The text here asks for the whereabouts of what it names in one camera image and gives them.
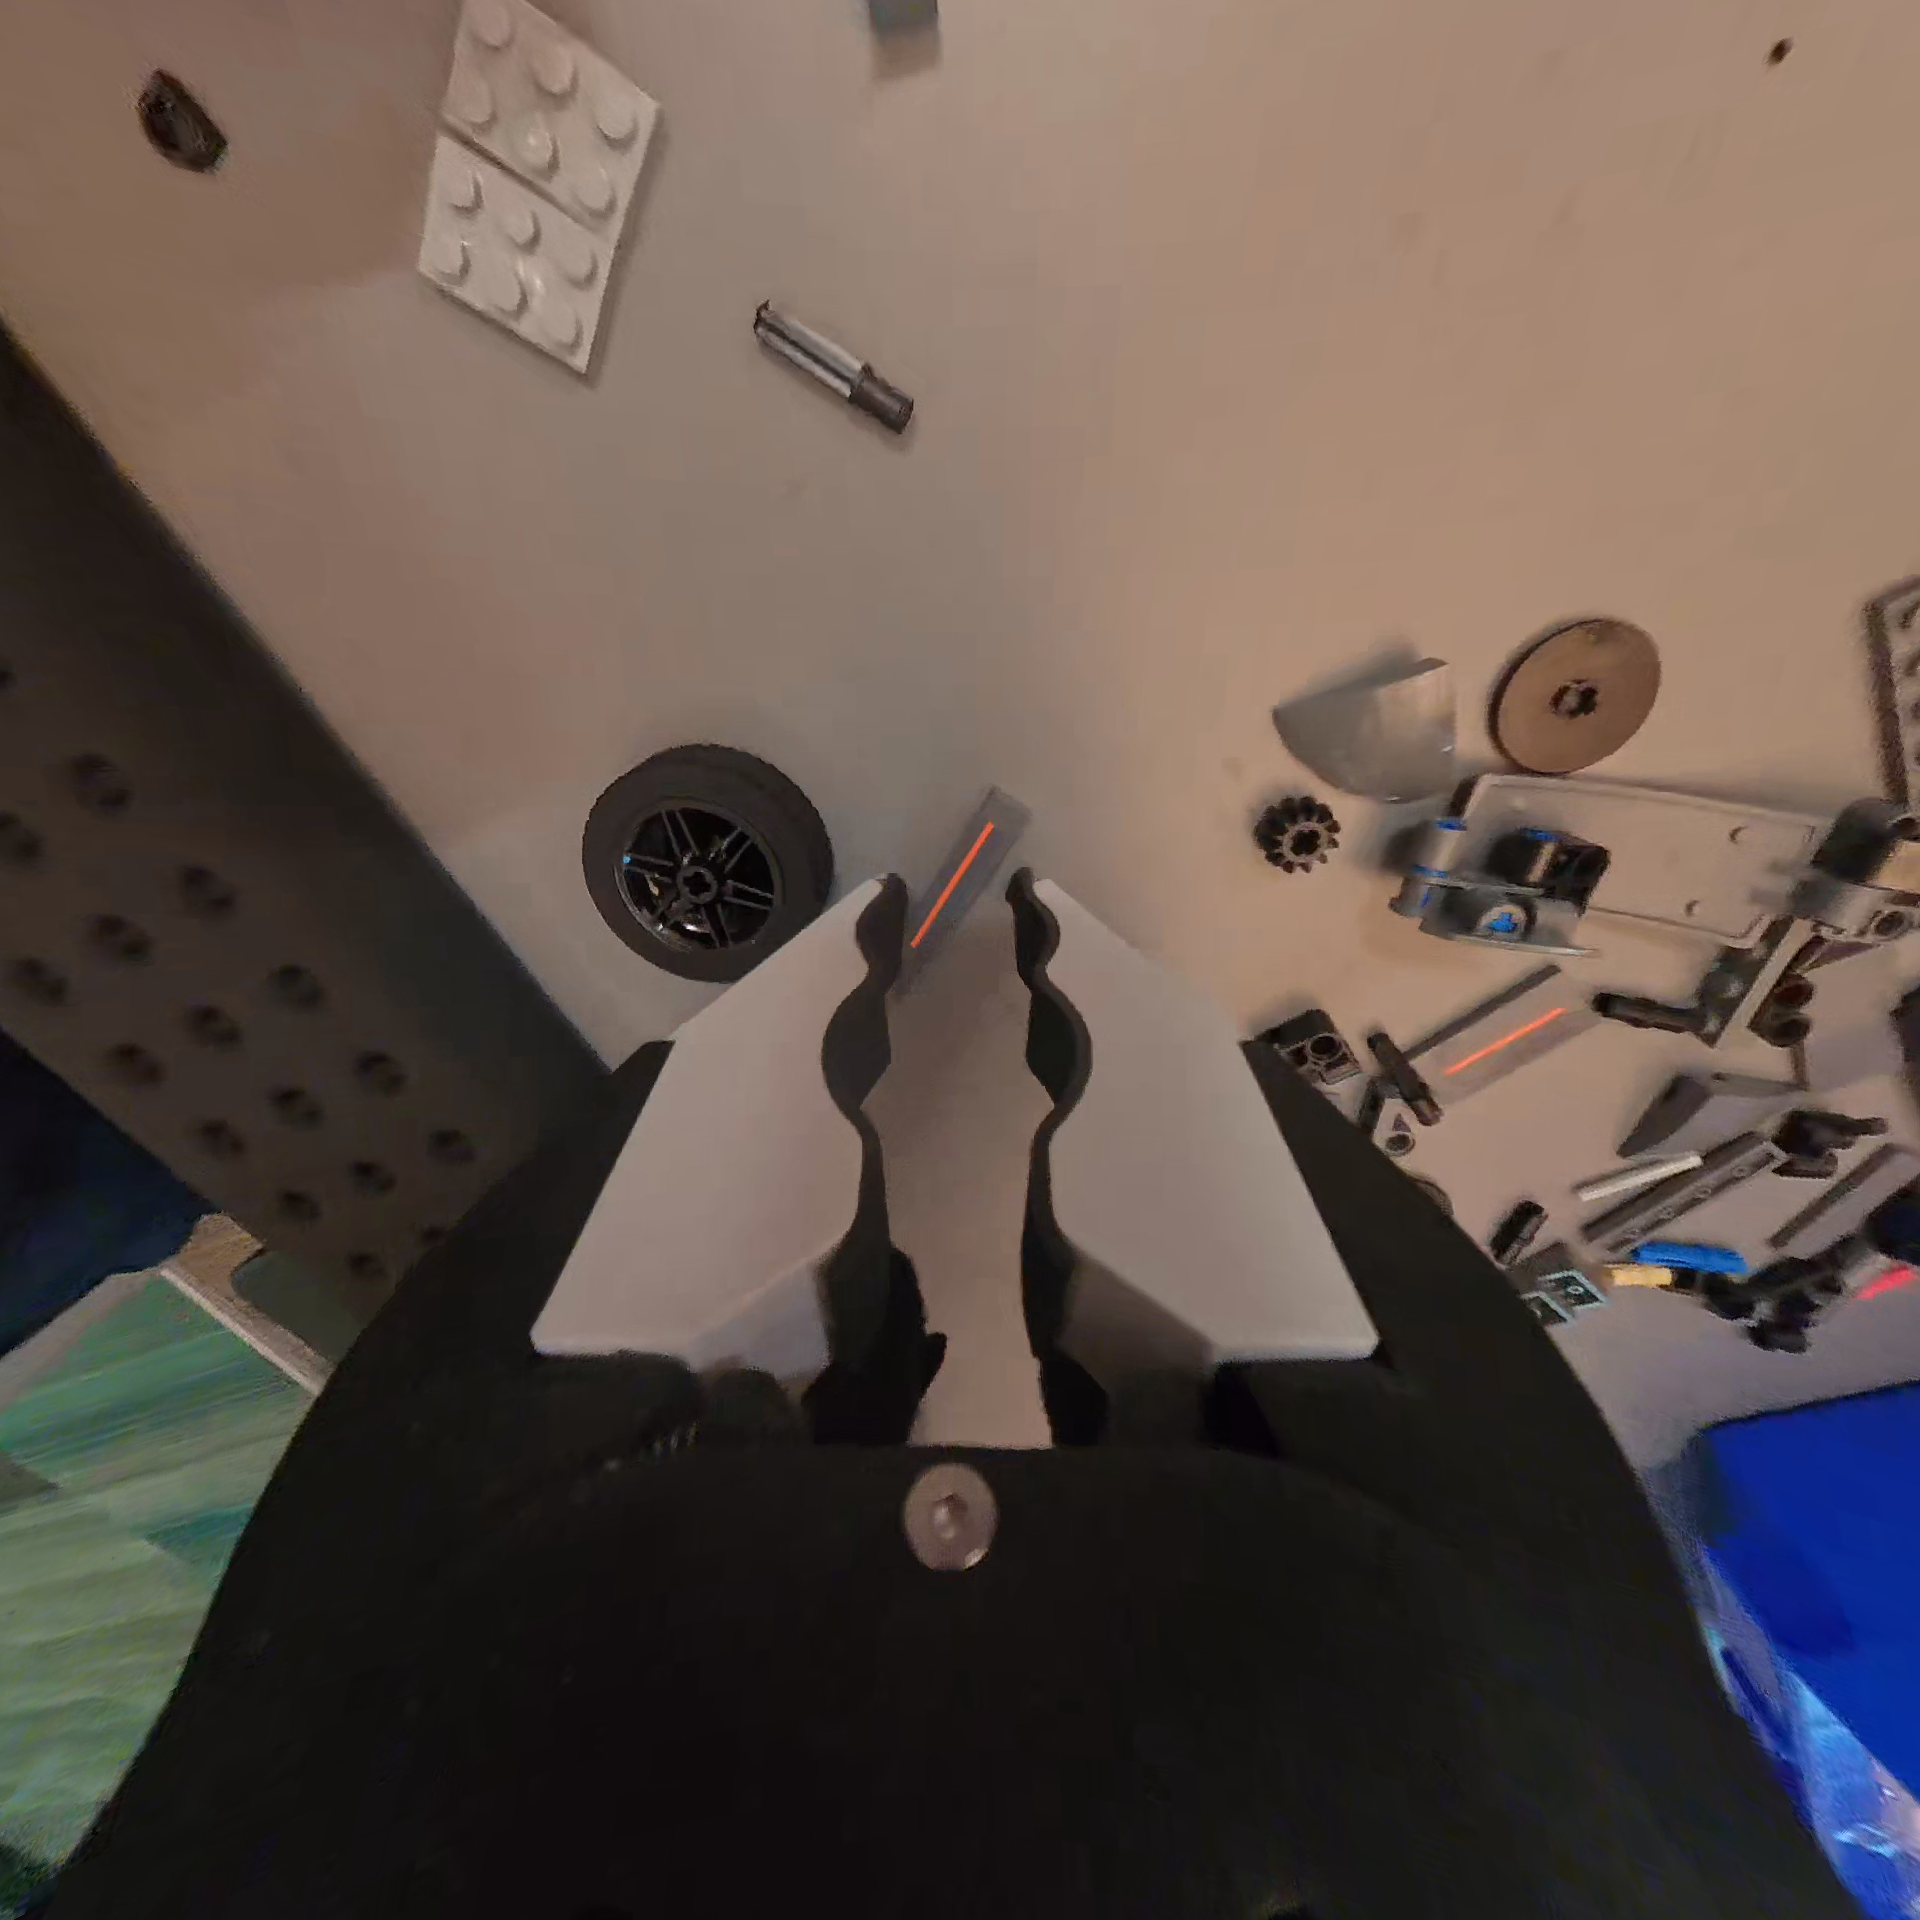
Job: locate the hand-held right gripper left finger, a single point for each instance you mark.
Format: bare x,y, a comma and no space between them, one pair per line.
691,1201

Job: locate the black lego axle pin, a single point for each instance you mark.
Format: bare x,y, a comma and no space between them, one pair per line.
832,364

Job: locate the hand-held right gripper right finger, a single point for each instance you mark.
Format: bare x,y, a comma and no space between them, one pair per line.
1215,1201

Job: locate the black perforated panel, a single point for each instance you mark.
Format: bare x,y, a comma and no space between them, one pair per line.
224,974

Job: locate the heap of clear plastic bags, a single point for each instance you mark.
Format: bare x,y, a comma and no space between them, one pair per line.
1861,1801

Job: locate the pile of dark lego pieces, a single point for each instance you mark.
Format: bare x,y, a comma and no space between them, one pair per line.
1575,721

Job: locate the black d-shaped lego piece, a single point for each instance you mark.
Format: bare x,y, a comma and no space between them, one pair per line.
180,120

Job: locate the grey lego tile orange stripe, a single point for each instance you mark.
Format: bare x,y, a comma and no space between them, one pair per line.
983,842

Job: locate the black lego tyre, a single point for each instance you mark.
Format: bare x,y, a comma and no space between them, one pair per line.
705,870

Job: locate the blue plastic bin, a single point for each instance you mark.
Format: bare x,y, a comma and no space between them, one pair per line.
1800,1499

